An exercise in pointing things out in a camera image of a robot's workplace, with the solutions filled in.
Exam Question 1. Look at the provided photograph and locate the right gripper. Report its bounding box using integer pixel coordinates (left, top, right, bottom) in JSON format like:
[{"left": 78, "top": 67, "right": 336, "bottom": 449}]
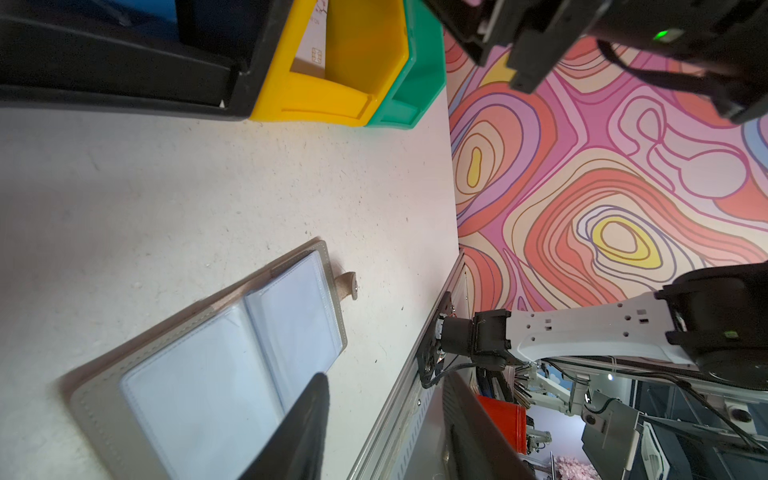
[{"left": 426, "top": 0, "right": 600, "bottom": 93}]

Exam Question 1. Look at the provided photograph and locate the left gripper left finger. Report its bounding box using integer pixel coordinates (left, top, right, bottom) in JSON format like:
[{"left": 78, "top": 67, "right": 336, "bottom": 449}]
[{"left": 240, "top": 373, "right": 330, "bottom": 480}]

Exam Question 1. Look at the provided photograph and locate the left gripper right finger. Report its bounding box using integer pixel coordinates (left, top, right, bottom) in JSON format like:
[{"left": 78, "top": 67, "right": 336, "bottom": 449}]
[{"left": 442, "top": 373, "right": 535, "bottom": 479}]

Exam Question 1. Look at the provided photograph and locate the grey card holder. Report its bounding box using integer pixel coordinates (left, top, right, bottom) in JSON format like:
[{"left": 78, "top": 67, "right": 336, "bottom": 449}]
[{"left": 69, "top": 239, "right": 348, "bottom": 479}]

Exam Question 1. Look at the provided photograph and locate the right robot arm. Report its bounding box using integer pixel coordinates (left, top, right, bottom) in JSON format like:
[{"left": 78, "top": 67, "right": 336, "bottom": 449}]
[{"left": 419, "top": 1, "right": 767, "bottom": 390}]

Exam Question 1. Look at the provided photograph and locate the green storage bin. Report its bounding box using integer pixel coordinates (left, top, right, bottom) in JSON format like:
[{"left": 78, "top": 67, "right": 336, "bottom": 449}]
[{"left": 367, "top": 1, "right": 446, "bottom": 130}]

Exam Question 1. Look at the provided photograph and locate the yellow storage bin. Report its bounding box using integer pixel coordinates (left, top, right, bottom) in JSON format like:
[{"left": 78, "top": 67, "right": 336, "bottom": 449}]
[{"left": 250, "top": 1, "right": 409, "bottom": 127}]

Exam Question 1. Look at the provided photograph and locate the black storage bin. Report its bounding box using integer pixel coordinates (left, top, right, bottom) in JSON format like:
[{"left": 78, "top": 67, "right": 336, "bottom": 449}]
[{"left": 1, "top": 1, "right": 293, "bottom": 120}]

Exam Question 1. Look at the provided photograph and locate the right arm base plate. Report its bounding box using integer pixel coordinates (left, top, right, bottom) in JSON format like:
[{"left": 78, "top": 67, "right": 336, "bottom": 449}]
[{"left": 415, "top": 291, "right": 454, "bottom": 389}]

